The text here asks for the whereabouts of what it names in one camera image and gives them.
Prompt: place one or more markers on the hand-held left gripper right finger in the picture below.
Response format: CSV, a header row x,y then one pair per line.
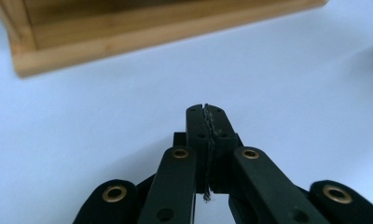
x,y
253,180

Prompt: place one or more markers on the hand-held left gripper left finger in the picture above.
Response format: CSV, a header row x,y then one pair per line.
x,y
181,174

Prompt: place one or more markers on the three-tier wooden shelf rack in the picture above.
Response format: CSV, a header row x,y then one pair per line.
x,y
113,46

